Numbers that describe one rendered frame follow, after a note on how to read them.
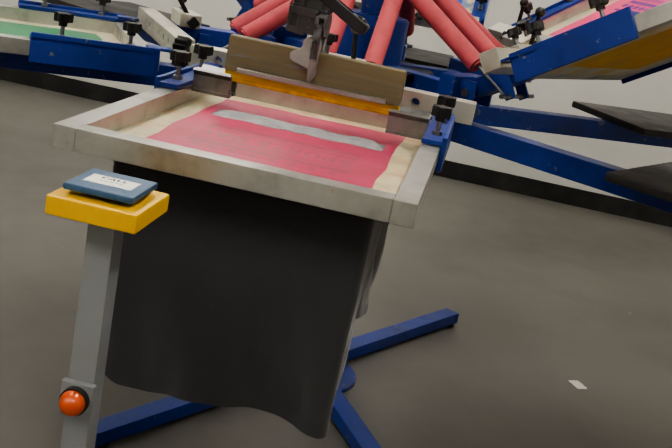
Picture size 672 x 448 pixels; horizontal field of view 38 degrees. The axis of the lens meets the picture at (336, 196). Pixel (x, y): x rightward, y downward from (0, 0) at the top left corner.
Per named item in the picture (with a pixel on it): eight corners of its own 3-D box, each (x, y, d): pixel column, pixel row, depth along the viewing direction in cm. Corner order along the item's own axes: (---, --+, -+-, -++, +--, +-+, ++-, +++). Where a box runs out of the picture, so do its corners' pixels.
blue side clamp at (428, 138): (440, 172, 194) (447, 138, 192) (415, 167, 195) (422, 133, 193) (449, 146, 223) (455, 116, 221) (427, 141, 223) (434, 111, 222)
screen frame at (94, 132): (413, 228, 147) (418, 204, 146) (50, 146, 154) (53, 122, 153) (445, 139, 223) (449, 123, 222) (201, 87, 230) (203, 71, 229)
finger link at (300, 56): (286, 78, 206) (295, 34, 205) (313, 84, 205) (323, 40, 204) (283, 77, 203) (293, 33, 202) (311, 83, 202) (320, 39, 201)
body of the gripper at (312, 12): (292, 31, 209) (302, -26, 206) (331, 39, 208) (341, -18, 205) (284, 33, 202) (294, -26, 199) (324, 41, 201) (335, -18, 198)
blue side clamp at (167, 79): (173, 114, 201) (178, 80, 199) (150, 109, 201) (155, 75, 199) (215, 95, 229) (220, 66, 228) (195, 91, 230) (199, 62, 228)
